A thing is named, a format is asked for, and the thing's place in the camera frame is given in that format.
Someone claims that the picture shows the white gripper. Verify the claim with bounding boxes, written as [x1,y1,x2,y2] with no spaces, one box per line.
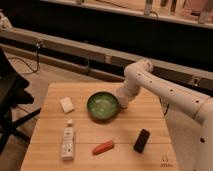
[116,80,140,100]

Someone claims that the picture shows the white ceramic cup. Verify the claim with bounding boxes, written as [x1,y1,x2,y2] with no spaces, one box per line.
[117,95,129,108]

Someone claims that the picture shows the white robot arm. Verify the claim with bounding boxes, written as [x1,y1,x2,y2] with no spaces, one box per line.
[115,59,213,171]

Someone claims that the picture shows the green ceramic bowl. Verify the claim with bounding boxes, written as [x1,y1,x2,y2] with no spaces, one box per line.
[87,92,120,121]

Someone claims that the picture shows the black phone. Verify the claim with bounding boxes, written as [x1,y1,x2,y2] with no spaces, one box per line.
[133,129,150,153]

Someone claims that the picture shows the orange carrot toy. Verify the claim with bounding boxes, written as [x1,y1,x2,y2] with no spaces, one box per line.
[92,141,114,155]

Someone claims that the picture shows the wooden table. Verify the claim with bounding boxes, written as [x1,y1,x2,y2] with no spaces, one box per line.
[21,83,179,171]

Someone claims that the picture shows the white sponge block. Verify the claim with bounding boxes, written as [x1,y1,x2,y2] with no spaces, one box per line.
[60,97,74,114]

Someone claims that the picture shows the white plastic bottle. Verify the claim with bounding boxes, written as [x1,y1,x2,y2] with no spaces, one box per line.
[61,119,75,160]

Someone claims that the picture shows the black office chair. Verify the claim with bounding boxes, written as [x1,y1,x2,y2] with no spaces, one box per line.
[0,47,41,154]

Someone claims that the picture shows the black floor cable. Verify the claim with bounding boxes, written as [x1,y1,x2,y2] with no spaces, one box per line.
[8,39,44,75]

